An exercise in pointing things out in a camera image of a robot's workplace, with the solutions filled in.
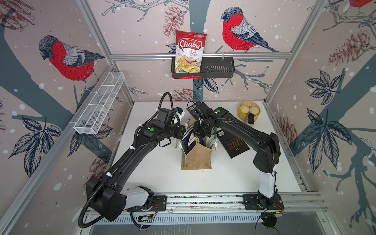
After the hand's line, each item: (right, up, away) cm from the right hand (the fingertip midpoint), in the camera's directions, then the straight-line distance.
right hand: (192, 134), depth 82 cm
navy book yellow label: (-3, -7, -4) cm, 8 cm away
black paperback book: (+27, -9, +10) cm, 30 cm away
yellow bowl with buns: (+42, +17, +29) cm, 54 cm away
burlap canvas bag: (+5, -12, -2) cm, 13 cm away
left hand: (-2, +5, -6) cm, 8 cm away
